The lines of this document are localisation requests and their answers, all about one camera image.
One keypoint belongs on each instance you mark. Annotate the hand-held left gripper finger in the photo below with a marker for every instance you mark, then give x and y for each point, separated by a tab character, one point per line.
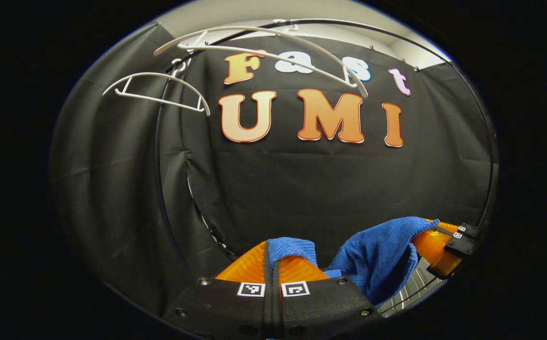
277	295
268	295

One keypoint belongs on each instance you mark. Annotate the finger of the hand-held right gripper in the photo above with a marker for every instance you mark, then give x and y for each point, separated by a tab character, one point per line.
468	229
439	255

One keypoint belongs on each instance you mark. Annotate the black metal clothes rack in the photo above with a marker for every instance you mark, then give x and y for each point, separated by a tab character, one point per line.
158	156

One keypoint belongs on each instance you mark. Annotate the small white plastic hanger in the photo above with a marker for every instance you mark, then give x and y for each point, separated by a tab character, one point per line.
160	73

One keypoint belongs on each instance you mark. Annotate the large white plastic hanger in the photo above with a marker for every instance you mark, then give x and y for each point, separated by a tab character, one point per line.
235	29

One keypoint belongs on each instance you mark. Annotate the black backdrop cloth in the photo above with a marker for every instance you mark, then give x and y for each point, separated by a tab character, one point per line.
302	189

